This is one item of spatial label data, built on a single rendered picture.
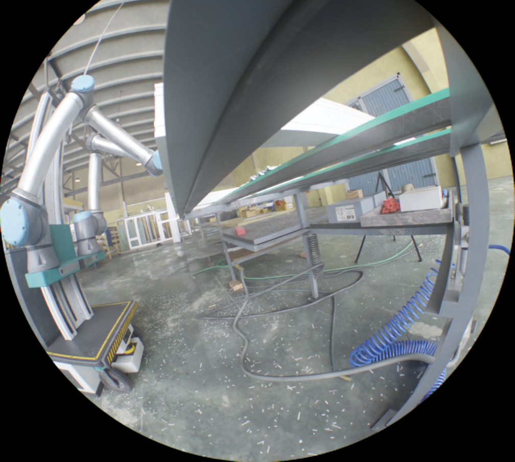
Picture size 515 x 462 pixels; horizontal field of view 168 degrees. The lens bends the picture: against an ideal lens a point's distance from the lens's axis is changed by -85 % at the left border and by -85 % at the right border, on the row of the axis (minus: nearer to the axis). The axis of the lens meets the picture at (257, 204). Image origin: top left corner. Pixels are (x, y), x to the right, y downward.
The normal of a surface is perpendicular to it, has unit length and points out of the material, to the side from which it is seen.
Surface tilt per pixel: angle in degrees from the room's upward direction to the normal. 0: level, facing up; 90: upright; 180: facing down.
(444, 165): 90
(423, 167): 90
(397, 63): 90
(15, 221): 94
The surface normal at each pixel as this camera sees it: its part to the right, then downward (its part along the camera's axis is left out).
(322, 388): -0.22, -0.97
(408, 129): -0.88, 0.21
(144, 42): 0.22, 0.97
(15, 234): 0.72, -0.09
